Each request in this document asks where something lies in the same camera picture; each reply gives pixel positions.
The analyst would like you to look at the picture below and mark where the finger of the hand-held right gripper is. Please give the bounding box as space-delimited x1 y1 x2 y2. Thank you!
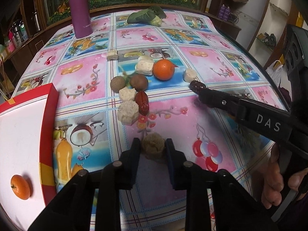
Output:
198 88 246 124

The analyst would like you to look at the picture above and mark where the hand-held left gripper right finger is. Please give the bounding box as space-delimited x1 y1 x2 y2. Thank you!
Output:
165 138 280 231

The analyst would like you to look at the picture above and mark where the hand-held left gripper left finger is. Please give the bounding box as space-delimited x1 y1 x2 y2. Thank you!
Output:
28 138 141 231

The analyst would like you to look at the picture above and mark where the tan crumbly cake piece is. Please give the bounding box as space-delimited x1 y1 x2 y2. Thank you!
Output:
141 132 165 160

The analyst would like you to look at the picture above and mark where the dark dried date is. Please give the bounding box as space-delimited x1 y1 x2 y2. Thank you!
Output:
190 80 206 94

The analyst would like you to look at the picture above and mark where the brown longan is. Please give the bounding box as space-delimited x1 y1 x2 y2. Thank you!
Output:
130 74 148 92
110 76 126 93

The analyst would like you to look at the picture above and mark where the red box with white inside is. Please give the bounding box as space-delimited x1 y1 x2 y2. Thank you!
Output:
0 83 60 227

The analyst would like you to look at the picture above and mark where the small orange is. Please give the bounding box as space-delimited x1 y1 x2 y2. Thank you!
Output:
11 175 31 200
153 59 175 80

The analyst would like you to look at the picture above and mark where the person's right hand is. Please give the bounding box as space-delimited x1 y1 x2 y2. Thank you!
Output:
261 146 308 207

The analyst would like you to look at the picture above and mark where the red dried date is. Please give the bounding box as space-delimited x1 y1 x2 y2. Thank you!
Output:
135 91 150 116

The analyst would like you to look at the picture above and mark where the white plastic bag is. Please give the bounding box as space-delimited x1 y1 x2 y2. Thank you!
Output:
266 60 284 85

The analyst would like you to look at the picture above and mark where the fruit printed tablecloth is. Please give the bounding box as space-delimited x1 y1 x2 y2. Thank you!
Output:
12 11 289 231

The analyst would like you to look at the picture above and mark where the green leafy vegetable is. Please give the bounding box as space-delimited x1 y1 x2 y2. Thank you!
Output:
127 6 167 26

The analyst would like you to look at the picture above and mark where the purple thermos bottle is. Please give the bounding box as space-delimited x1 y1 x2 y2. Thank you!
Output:
67 0 94 39

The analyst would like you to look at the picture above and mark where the steel flask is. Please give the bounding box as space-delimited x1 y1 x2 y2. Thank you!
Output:
31 11 41 32

